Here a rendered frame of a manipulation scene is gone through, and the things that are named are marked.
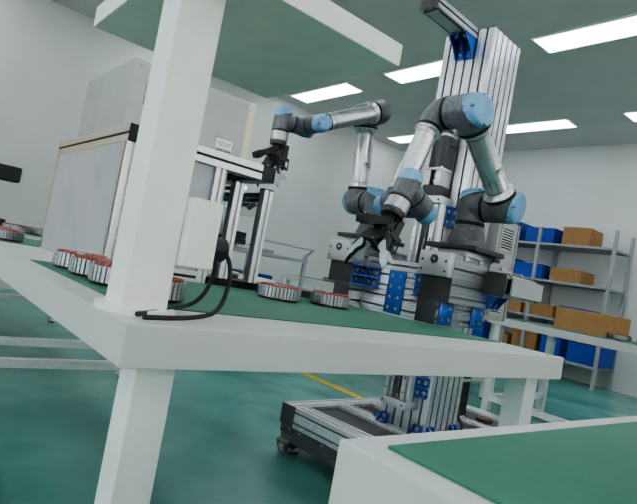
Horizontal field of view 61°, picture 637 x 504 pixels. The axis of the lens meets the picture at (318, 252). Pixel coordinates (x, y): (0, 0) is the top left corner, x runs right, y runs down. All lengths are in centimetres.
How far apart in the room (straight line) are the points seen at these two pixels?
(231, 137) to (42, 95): 552
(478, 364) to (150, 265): 64
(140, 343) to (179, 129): 27
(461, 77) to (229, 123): 127
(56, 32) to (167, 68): 659
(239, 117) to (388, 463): 150
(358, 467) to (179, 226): 46
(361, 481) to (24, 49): 698
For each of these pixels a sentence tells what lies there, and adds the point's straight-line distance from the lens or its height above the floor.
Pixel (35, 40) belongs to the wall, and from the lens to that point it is 722.
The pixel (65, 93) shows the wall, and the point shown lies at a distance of 718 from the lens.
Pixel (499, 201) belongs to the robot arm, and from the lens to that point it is 206.
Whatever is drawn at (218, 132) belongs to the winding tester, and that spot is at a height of 119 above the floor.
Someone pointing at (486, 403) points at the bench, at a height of 14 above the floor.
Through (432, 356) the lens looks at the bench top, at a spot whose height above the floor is 73.
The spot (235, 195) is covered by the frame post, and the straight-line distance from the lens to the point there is 156.
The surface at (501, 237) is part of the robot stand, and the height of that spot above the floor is 114.
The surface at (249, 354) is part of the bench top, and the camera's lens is 70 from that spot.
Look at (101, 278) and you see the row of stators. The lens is 98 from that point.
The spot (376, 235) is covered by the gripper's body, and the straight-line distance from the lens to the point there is 157.
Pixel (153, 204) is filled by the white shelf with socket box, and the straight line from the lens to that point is 70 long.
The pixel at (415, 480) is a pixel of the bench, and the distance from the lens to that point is 30.
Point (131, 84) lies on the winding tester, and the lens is 159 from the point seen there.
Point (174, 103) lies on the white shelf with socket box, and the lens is 72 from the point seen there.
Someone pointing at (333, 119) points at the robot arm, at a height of 148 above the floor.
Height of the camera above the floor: 84
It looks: 2 degrees up
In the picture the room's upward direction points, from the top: 10 degrees clockwise
